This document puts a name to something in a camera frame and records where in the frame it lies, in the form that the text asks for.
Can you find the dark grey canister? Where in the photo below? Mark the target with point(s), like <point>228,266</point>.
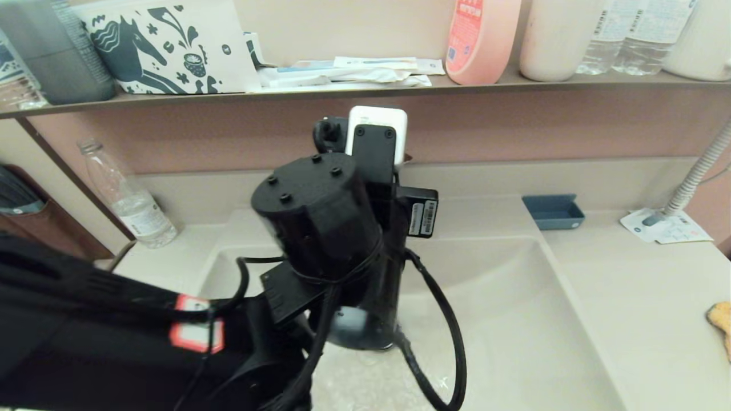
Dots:
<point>57,63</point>

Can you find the large white plastic packet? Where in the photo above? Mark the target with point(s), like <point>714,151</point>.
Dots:
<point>342,79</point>

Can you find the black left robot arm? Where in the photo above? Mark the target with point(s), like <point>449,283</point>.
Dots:
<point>320,217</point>

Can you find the blue patterned box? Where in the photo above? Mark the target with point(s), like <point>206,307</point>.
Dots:
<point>11,60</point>

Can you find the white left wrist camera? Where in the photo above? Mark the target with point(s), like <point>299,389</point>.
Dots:
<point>377,117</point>

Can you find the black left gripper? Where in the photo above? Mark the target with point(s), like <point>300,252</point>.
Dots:
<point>420,211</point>

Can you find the horse pattern white box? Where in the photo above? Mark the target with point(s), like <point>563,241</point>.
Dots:
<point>171,45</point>

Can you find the white blue toothbrush packet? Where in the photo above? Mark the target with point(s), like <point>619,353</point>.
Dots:
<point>371,61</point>

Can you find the small white sachet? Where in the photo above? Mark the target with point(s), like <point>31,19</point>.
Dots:
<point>431,67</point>

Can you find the slim clear plastic bottle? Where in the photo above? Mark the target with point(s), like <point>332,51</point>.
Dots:
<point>137,217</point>

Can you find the blue soap dish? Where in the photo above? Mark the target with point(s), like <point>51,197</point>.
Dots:
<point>553,212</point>

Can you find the white card blue logo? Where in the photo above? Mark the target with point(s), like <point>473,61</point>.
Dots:
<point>639,225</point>

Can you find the white ribbed jar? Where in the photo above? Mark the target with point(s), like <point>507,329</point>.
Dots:
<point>705,45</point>

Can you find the pink lotion bottle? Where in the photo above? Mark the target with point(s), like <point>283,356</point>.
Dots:
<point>480,40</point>

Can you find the brown wall shelf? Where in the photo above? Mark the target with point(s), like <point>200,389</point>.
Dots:
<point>514,83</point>

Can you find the clear water bottle white label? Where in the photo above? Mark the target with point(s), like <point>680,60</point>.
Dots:
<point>651,45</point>
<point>599,51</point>

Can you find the printed paper leaflet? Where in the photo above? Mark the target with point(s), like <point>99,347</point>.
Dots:
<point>688,234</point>

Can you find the dark grey ribbed item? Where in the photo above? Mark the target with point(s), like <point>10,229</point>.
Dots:
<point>17,194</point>

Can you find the white ceramic sink basin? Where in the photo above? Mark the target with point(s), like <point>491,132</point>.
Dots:
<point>514,342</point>

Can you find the orange grey fluffy cloth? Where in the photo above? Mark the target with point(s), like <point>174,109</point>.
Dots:
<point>721,325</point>

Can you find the clear plastic packet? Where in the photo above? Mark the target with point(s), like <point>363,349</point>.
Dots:
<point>20,97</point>

